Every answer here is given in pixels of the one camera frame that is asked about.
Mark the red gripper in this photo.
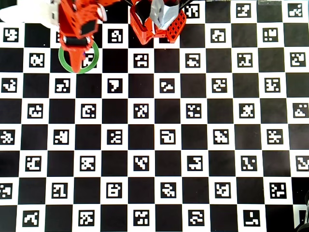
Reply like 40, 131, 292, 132
57, 0, 99, 74

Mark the black white marker board mat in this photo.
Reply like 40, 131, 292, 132
0, 0, 309, 232

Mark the green ring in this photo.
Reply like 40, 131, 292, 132
58, 44, 100, 74

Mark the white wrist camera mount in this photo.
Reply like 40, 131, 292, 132
0, 0, 60, 27

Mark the grey duct tape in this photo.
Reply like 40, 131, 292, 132
149, 0, 181, 31

